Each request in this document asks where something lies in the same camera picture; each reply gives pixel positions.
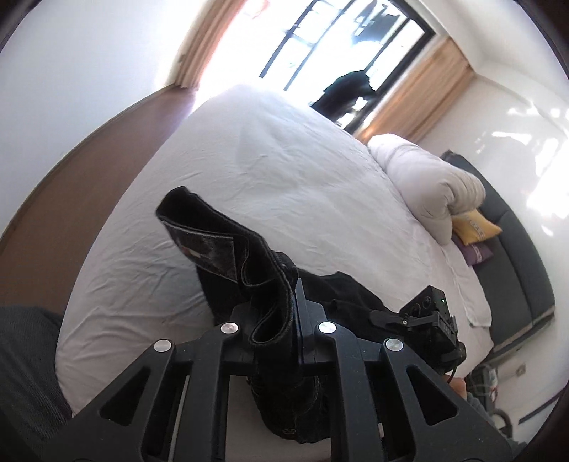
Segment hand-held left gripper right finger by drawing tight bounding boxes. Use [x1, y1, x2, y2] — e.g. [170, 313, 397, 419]
[292, 278, 525, 462]

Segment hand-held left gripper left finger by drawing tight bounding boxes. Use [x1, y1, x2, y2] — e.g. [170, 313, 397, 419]
[44, 306, 259, 462]

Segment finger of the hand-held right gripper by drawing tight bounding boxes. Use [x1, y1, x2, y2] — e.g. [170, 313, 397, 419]
[370, 310, 407, 328]

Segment black pants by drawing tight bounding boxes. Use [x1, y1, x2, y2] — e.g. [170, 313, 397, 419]
[155, 187, 392, 445]

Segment white folded cloth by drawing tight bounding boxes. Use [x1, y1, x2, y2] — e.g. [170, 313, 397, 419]
[442, 244, 493, 329]

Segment purple patterned pillow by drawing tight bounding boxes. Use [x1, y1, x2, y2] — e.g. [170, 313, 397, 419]
[453, 235, 495, 267]

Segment grey bed headboard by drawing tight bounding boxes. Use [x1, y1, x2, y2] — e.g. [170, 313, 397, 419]
[440, 150, 556, 351]

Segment yellow patterned pillow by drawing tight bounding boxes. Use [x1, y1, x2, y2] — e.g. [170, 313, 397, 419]
[451, 211, 503, 246]

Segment rolled white duvet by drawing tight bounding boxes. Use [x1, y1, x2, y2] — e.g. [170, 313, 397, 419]
[368, 133, 486, 246]

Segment bed with white sheet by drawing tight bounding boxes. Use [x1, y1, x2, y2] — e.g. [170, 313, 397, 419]
[55, 84, 494, 462]

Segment person's grey clothing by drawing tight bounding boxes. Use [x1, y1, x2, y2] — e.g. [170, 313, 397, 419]
[0, 304, 74, 462]

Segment beige curtain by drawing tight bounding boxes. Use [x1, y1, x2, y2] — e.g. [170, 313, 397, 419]
[356, 38, 472, 145]
[175, 0, 247, 90]

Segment black hanging garment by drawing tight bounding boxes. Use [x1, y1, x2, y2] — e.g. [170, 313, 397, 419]
[311, 71, 376, 125]

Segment black framed glass door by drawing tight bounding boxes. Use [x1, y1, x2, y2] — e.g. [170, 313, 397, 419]
[258, 0, 436, 134]

